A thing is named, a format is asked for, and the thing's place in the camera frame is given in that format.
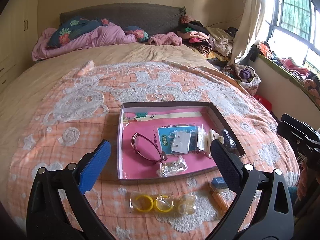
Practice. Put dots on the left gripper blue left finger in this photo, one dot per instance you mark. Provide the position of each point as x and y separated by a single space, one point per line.
91 165

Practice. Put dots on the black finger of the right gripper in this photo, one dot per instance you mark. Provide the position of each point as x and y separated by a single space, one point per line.
297 132

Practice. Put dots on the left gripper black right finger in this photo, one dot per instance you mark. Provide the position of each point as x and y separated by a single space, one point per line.
228 164

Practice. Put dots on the small blue box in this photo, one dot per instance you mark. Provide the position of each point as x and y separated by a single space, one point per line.
218 184

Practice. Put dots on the cream floral hair claw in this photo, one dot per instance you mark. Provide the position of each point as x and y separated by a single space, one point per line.
208 139

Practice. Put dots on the peach spiral hair clip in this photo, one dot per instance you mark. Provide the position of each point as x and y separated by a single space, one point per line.
222 203

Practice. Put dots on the bag with yellow rings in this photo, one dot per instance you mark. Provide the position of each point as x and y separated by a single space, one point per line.
149 203

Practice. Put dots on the clear bag with silver jewelry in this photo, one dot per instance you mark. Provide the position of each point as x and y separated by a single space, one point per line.
172 168

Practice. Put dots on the dark beaded bag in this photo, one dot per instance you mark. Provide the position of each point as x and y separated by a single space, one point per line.
229 143

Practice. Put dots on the red plastic object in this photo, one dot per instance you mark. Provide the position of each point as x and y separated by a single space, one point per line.
264 102

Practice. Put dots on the clothes on window sill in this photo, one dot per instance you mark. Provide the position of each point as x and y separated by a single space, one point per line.
302 77

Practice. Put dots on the orange patterned quilt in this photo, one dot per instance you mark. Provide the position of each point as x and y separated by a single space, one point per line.
83 108

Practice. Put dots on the blue card with earrings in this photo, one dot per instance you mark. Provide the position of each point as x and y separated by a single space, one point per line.
181 139

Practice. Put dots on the pink sheet in tray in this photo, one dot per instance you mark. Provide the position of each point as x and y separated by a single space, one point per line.
140 164

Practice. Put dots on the dark cardboard tray box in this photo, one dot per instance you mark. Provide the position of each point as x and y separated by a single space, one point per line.
175 139

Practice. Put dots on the basket of clothes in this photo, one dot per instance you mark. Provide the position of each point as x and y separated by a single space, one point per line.
245 76

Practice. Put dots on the window with grille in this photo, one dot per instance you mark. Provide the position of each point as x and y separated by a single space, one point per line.
293 31

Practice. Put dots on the pile of clothes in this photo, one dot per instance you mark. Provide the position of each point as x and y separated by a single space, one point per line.
211 43

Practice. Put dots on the pink crumpled blanket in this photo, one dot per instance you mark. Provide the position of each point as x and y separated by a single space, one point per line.
101 36

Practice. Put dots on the cream curtain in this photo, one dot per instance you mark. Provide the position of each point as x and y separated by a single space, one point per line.
248 31

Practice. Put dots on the dark floral pillow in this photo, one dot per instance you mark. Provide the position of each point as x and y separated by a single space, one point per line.
79 25

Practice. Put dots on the pink fuzzy garment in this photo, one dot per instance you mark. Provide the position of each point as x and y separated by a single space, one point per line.
165 39

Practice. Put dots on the dark grey headboard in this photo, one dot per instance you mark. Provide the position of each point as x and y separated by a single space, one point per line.
152 18

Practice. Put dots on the cream wardrobe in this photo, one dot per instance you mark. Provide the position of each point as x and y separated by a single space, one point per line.
18 37

